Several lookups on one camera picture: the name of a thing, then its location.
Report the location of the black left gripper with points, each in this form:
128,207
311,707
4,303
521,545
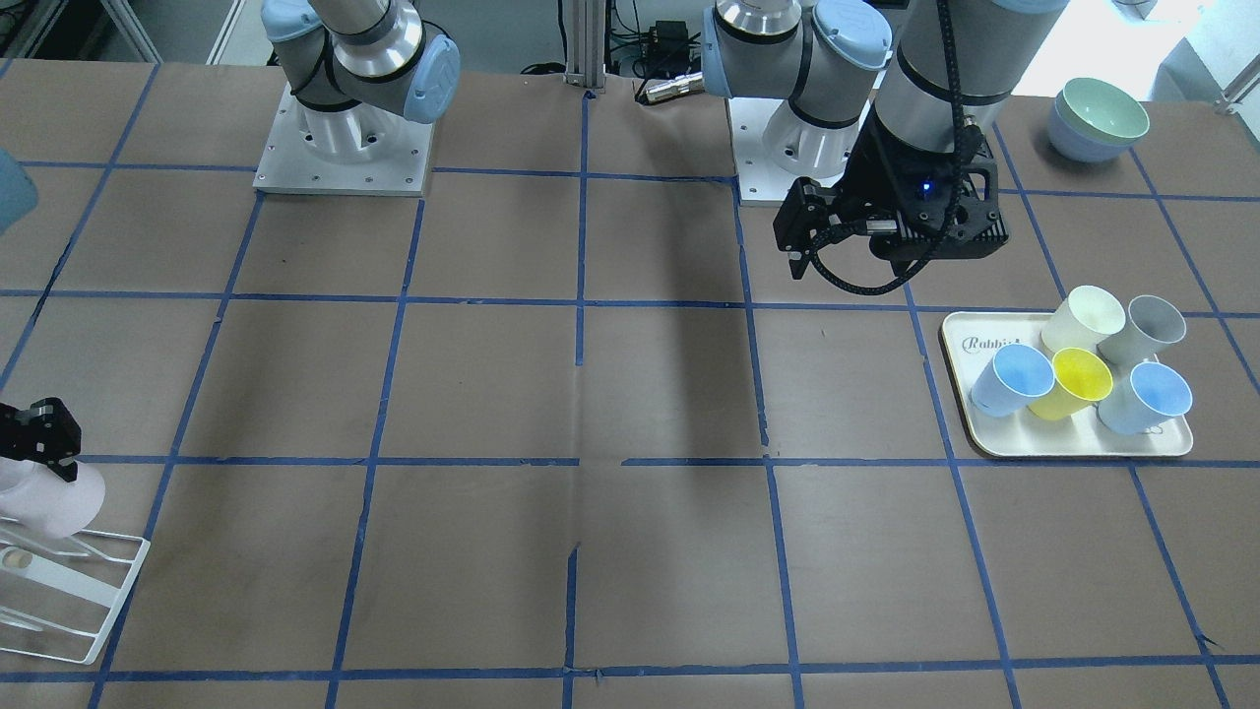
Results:
874,174

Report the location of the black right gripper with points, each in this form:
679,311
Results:
37,425

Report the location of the pink plastic cup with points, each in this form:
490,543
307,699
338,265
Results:
39,499

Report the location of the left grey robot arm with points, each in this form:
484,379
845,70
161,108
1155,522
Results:
822,59

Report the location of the light blue plastic cup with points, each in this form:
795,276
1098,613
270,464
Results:
1016,376

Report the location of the cream white plastic cup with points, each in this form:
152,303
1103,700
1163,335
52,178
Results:
1086,318

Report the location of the yellow plastic cup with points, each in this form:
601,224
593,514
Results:
1080,379

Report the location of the grey plastic cup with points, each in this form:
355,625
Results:
1153,325

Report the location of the cream rabbit serving tray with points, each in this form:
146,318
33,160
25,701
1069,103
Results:
969,340

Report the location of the green stacked bowls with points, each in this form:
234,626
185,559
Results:
1092,121

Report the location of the white wire cup rack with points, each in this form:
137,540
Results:
61,598

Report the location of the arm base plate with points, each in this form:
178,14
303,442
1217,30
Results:
772,148
363,151

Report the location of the aluminium frame post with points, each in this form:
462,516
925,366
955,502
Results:
585,30

